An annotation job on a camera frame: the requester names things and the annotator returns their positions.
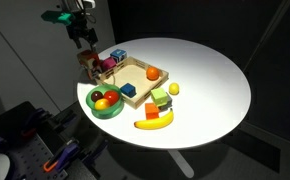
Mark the lime green block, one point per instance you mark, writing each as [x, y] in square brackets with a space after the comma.
[159, 96]

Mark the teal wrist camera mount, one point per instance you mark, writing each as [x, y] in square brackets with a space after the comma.
[56, 17]

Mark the blue white picture cube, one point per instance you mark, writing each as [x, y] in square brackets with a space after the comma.
[118, 55]

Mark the yellow toy banana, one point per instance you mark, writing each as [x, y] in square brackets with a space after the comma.
[155, 123]

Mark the grey block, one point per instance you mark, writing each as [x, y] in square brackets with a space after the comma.
[167, 105]

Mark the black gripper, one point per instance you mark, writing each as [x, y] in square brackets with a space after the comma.
[78, 29]

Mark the orange block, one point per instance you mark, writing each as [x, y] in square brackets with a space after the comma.
[151, 111]

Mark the blue block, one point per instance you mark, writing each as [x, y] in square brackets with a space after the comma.
[127, 90]

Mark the black clamp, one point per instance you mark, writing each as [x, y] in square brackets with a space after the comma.
[64, 117]
[95, 148]

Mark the green plastic bowl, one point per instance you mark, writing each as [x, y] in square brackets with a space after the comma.
[108, 112]

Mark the white table leg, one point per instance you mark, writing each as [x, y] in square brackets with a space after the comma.
[181, 163]

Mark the dark red toy plum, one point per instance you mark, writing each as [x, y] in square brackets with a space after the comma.
[96, 96]

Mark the black perforated breadboard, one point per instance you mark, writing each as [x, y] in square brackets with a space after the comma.
[28, 156]

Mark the black mounting plate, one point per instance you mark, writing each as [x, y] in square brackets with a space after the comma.
[5, 123]

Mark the wooden tray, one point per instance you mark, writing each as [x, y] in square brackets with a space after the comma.
[138, 78]

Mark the pink block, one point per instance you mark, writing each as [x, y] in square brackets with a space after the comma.
[108, 64]

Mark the toy orange fruit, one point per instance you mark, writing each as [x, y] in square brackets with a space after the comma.
[152, 73]

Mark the large picture cube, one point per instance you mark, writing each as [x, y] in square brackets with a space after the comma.
[88, 63]

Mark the yellow toy peach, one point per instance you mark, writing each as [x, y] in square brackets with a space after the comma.
[101, 104]

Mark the yellow toy lemon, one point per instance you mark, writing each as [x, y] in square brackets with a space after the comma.
[174, 88]

